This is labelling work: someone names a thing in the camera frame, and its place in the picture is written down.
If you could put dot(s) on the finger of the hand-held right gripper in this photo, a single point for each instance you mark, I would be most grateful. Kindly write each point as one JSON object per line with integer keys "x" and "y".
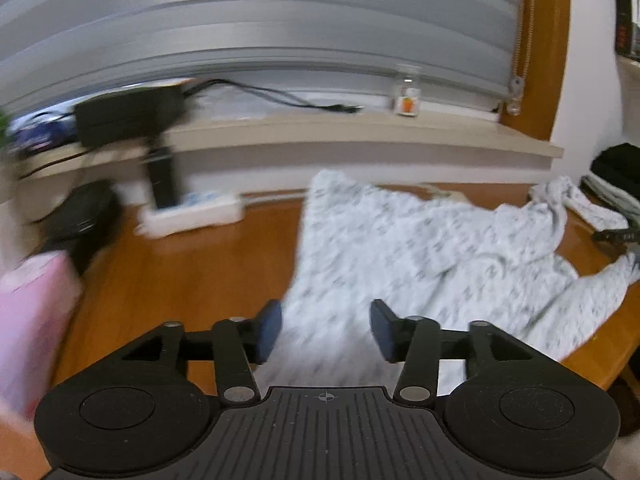
{"x": 620, "y": 237}

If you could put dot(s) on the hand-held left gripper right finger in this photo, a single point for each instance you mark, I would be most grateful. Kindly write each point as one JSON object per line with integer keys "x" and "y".
{"x": 382, "y": 330}

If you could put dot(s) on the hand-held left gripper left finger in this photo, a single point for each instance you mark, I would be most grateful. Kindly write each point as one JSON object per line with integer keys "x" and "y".
{"x": 270, "y": 330}

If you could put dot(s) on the white patterned pajama garment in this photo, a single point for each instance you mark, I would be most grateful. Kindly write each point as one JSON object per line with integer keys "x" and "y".
{"x": 400, "y": 250}

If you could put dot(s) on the grey folded garment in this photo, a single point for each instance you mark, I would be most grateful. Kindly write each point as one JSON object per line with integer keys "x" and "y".
{"x": 607, "y": 205}

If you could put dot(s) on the black folded garment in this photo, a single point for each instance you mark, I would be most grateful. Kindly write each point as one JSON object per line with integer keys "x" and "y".
{"x": 617, "y": 165}

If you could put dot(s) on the white power strip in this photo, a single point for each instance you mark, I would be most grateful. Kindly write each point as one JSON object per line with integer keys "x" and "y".
{"x": 195, "y": 212}

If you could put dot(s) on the black electronic box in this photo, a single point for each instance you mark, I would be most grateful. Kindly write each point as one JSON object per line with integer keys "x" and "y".
{"x": 85, "y": 220}

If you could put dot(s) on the row of books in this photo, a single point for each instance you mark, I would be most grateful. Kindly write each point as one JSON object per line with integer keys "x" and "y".
{"x": 627, "y": 5}

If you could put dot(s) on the small glass bottle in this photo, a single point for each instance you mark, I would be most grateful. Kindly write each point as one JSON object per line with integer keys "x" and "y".
{"x": 407, "y": 95}

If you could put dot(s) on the pink box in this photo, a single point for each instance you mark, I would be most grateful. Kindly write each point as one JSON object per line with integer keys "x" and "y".
{"x": 30, "y": 320}

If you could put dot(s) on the black box device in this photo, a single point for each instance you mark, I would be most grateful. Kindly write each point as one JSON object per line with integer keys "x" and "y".
{"x": 125, "y": 112}

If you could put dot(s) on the grey window blind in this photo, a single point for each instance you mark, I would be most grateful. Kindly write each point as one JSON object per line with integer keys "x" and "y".
{"x": 250, "y": 20}

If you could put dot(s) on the green plant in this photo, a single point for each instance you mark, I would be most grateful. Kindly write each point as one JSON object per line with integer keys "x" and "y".
{"x": 4, "y": 127}

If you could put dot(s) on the white wall shelf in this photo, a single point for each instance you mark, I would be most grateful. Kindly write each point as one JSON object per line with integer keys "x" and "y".
{"x": 631, "y": 70}

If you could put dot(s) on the black upright post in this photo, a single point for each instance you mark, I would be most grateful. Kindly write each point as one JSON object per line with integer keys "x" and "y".
{"x": 162, "y": 175}

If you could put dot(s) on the wooden window frame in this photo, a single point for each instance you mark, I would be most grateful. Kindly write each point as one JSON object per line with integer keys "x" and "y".
{"x": 547, "y": 60}

